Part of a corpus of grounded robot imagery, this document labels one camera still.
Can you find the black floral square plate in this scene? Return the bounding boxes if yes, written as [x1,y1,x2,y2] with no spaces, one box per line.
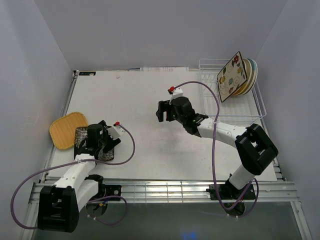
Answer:
[73,126,115,162]

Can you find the square floral cream plate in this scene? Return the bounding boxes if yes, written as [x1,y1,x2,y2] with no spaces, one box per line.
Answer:
[216,51,248,103]

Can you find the cream and yellow round plate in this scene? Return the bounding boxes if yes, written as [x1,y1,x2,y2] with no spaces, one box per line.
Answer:
[233,58,254,96]

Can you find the cream and blue round plate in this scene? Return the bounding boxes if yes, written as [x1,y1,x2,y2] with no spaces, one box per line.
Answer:
[246,58,258,93]

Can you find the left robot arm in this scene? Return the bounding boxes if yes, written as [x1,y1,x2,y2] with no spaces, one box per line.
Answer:
[37,120,124,233]

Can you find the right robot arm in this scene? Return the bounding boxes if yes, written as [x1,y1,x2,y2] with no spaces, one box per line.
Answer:
[156,96,279,199]

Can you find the papers at table back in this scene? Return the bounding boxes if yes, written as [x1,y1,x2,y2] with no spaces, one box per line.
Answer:
[139,67,189,72]

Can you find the yellow woven square mat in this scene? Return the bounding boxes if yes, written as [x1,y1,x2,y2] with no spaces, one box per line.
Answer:
[49,112,88,150]

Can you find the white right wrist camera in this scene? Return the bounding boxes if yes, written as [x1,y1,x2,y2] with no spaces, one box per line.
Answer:
[168,86,184,104]

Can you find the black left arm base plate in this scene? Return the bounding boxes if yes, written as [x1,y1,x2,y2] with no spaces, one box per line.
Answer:
[101,184,122,197]

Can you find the aluminium table frame rail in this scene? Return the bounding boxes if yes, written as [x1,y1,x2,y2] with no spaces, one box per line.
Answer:
[28,181,301,205]

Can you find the white wire dish rack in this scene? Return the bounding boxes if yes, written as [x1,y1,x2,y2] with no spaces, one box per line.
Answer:
[198,58,267,126]

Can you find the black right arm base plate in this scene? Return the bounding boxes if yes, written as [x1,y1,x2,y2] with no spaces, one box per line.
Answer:
[217,183,258,218]

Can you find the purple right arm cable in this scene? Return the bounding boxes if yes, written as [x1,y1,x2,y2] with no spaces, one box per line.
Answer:
[173,81,260,219]

